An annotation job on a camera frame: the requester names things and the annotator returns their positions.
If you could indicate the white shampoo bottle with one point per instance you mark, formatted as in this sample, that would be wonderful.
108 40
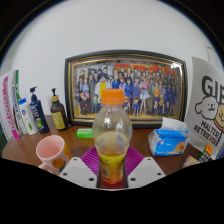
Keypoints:
27 120

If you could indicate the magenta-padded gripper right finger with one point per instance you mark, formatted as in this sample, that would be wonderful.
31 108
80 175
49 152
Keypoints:
145 171

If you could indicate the colourful puzzle cube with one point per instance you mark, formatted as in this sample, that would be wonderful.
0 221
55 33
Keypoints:
206 154

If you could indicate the white paper gift bag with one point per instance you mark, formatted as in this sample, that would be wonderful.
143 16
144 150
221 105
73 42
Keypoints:
206 90

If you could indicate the blue tissue pack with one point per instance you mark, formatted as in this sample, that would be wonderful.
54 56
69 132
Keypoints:
168 141

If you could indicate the orange juice bottle orange cap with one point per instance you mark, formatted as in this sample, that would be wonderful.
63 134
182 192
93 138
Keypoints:
111 133

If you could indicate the pink ceramic mug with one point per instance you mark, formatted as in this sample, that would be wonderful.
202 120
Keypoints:
50 151

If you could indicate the flat round red coaster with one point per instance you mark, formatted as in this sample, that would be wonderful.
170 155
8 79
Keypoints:
112 186

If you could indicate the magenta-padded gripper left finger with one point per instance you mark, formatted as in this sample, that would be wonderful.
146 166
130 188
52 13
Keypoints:
78 171

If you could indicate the framed group picture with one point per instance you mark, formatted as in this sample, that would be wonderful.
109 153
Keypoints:
140 83

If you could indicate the small green packet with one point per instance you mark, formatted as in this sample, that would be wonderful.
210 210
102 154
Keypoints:
84 133

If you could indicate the small patterned snack packet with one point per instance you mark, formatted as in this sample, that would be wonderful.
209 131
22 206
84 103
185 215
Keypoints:
190 162

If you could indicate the dark blue pump bottle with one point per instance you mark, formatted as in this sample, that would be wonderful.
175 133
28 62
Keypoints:
38 116

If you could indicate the brown pump bottle yellow label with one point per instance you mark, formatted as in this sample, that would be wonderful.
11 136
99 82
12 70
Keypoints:
59 116

